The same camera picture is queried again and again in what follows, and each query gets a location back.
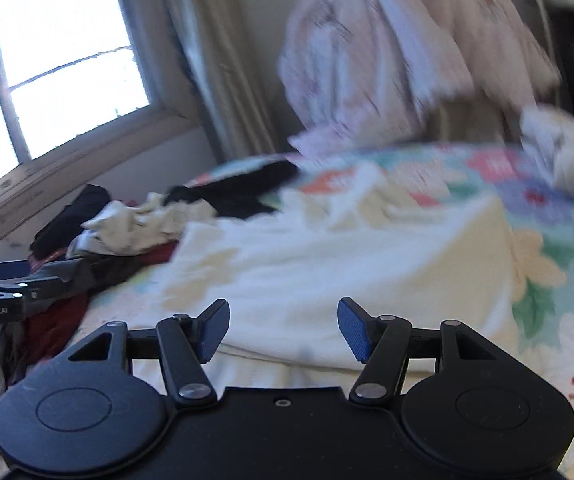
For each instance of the barred window with beige frame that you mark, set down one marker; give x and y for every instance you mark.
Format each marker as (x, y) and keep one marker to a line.
(67, 60)

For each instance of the white printed crumpled cloth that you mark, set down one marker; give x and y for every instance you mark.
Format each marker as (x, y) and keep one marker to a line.
(127, 230)

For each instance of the grey garment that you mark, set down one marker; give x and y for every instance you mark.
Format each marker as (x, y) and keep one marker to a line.
(107, 272)

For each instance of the floral bedsheet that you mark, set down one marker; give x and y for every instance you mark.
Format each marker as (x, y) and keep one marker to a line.
(542, 260)

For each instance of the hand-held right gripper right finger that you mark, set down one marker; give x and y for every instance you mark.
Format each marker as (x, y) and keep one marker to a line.
(354, 330)

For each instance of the beige curtain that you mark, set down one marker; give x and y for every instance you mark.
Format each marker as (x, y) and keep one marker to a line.
(217, 60)

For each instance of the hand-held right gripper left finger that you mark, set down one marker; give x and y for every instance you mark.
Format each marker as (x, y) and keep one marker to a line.
(214, 330)

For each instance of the black folded garment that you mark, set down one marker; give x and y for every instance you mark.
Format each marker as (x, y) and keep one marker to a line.
(77, 210)

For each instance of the red garment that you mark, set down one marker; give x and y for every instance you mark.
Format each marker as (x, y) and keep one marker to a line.
(57, 320)

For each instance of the white pink printed quilt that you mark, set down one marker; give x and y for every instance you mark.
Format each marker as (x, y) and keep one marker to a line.
(367, 60)

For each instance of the white garment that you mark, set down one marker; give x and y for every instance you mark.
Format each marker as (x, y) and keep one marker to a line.
(572, 155)

